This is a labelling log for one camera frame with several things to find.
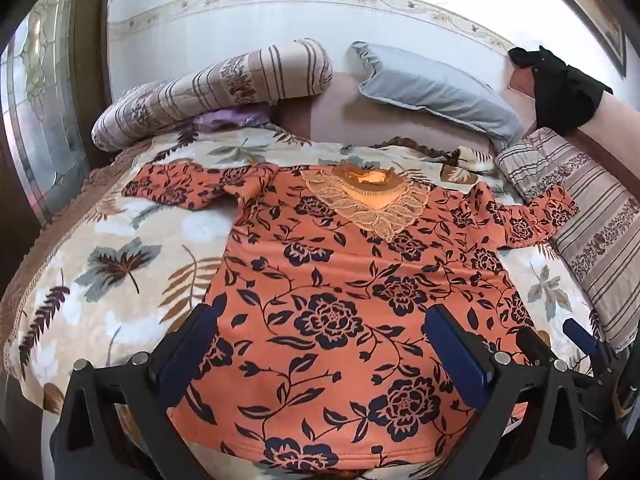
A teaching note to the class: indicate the striped bolster pillow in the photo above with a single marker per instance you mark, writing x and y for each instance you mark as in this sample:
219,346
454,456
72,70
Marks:
200,90

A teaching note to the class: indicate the patterned glass door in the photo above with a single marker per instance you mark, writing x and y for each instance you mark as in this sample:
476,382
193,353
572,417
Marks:
45,100

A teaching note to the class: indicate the orange floral shirt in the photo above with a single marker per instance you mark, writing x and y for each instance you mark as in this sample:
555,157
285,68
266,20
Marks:
340,310

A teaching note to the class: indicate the striped floral pillow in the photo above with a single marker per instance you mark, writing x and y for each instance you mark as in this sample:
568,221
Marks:
595,220

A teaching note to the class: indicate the purple cloth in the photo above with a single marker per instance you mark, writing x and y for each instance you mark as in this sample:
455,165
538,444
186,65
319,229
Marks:
227,117

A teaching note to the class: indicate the brown bed sheet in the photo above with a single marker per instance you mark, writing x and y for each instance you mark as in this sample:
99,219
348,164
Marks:
340,115

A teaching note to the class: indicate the pink padded headboard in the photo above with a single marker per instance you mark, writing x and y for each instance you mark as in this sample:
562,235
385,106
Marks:
620,130

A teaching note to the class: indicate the grey pillow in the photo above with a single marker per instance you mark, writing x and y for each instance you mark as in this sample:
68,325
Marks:
440,92

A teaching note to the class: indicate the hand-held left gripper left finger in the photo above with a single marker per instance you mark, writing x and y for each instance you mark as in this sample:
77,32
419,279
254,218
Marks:
187,355

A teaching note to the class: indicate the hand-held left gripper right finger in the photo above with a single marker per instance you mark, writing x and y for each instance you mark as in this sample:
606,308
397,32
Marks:
457,355

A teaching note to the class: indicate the black cloth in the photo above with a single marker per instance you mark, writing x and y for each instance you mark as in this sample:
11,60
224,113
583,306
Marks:
562,90

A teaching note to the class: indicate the leaf print blanket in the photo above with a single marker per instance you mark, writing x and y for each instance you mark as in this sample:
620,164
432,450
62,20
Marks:
125,260

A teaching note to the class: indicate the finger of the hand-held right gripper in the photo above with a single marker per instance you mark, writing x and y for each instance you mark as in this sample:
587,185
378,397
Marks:
534,344
580,335

